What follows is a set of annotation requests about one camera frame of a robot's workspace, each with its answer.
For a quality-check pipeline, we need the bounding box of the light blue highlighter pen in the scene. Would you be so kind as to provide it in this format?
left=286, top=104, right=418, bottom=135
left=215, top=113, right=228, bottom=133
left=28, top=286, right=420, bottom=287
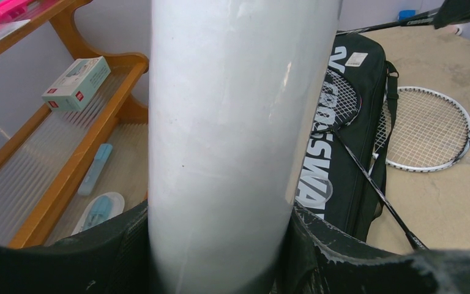
left=77, top=143, right=113, bottom=196

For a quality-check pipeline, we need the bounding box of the black racket bag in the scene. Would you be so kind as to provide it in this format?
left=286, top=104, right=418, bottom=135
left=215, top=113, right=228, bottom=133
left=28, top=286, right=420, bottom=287
left=296, top=34, right=397, bottom=241

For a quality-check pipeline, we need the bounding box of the blue small object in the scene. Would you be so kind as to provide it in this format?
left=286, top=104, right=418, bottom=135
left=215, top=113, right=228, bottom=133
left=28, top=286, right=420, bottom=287
left=397, top=9, right=417, bottom=21

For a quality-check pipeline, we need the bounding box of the white shuttlecock tube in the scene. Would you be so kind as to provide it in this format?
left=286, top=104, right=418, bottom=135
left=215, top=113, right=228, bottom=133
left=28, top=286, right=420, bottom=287
left=148, top=1, right=341, bottom=293

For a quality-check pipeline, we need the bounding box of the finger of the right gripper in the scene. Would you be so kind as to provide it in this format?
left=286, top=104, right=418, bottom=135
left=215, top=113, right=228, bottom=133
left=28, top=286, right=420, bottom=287
left=433, top=0, right=470, bottom=29

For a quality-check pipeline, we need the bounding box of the black badminton racket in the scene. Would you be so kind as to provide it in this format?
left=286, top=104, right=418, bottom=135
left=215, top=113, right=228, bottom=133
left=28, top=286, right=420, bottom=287
left=336, top=8, right=439, bottom=36

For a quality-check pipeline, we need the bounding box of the small teal white box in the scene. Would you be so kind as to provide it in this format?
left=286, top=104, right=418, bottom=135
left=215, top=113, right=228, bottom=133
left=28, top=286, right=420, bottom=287
left=42, top=56, right=111, bottom=111

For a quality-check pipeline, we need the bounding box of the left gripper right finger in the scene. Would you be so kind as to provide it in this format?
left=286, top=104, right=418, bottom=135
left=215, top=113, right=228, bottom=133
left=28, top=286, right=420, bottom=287
left=276, top=202, right=470, bottom=293

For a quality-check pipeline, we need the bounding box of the pink white small object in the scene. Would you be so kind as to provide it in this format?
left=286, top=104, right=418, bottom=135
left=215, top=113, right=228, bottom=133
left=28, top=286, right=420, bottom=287
left=450, top=24, right=463, bottom=36

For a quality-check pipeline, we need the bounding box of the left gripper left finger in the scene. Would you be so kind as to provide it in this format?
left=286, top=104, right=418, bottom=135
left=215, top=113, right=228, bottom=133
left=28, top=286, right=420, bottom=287
left=0, top=201, right=150, bottom=293

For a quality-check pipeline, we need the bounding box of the wooden tiered shelf rack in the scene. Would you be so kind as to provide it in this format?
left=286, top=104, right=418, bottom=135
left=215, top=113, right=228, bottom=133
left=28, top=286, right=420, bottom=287
left=0, top=1, right=149, bottom=249

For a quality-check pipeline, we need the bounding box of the blue toothbrush blister pack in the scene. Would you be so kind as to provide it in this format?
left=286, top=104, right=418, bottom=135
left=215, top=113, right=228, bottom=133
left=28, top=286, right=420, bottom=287
left=71, top=192, right=125, bottom=235

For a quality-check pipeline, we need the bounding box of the white frame badminton racket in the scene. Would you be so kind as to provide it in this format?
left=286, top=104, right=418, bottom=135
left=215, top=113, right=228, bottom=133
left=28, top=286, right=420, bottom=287
left=372, top=86, right=470, bottom=173

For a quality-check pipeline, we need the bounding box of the pink pen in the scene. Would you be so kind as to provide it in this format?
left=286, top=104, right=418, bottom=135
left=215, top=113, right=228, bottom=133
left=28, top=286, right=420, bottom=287
left=0, top=0, right=44, bottom=28

